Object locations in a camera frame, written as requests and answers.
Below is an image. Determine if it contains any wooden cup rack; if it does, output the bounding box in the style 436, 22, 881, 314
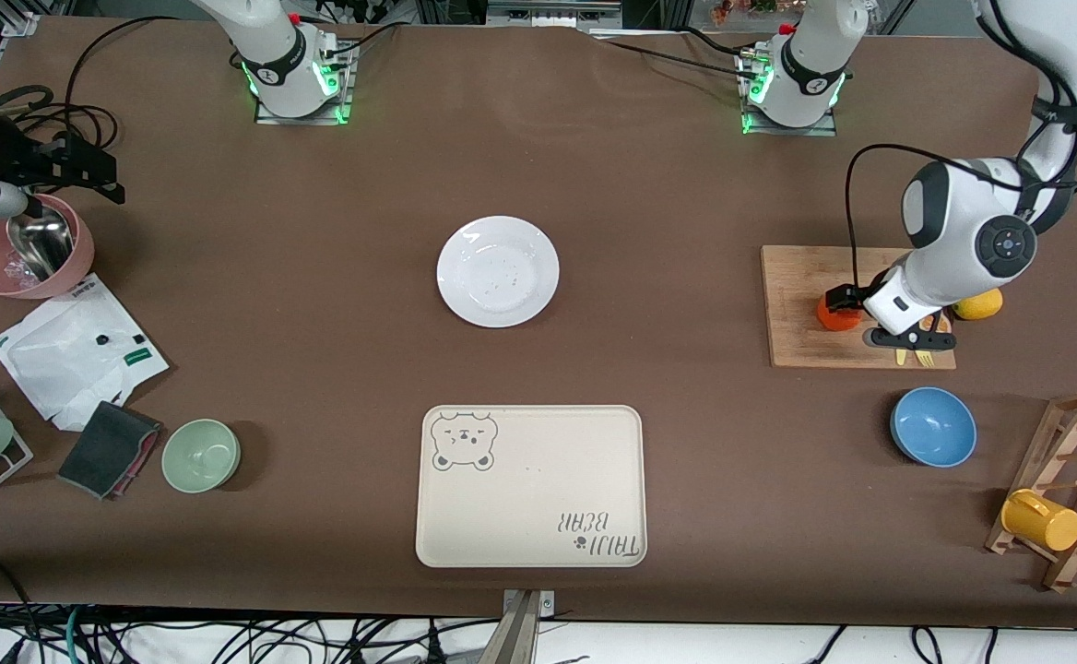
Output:
985, 389, 1077, 593

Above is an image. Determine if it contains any wooden cutting board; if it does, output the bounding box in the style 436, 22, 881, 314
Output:
761, 244, 957, 371

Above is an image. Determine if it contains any white plastic bag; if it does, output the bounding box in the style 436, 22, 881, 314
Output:
0, 274, 171, 433

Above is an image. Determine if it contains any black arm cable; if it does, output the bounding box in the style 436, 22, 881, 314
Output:
846, 0, 1077, 292
0, 16, 182, 165

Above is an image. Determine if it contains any white round plate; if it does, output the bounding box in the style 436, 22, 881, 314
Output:
436, 216, 561, 329

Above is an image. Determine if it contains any dark grey cloth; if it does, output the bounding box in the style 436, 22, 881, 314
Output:
57, 400, 163, 501

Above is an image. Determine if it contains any orange fruit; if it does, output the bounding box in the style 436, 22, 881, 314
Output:
817, 293, 864, 332

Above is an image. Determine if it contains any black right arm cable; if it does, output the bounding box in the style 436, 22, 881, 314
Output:
0, 16, 182, 165

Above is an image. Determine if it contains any pale green bowl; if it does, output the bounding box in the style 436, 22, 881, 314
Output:
161, 419, 242, 494

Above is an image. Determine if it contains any blue bowl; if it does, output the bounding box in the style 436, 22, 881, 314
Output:
890, 386, 978, 468

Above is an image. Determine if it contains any metal scoop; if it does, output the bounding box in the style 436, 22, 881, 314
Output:
6, 207, 76, 282

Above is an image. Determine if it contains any pink cloth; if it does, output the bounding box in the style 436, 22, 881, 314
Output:
114, 424, 163, 499

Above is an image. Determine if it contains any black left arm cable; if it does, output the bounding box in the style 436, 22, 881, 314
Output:
846, 0, 1077, 292

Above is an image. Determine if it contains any black base cable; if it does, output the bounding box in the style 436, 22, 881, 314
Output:
592, 26, 753, 80
322, 22, 403, 64

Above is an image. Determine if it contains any cream bear print tray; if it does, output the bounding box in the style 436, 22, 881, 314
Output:
415, 405, 648, 569

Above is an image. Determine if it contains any yellow lemon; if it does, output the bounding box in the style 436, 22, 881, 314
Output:
953, 289, 1003, 322

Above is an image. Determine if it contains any yellow cup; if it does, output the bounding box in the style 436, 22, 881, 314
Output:
1000, 489, 1077, 552

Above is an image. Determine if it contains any aluminium frame structure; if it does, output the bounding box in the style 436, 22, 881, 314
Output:
414, 0, 692, 34

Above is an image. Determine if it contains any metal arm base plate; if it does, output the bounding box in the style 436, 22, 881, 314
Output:
254, 41, 355, 126
738, 46, 838, 137

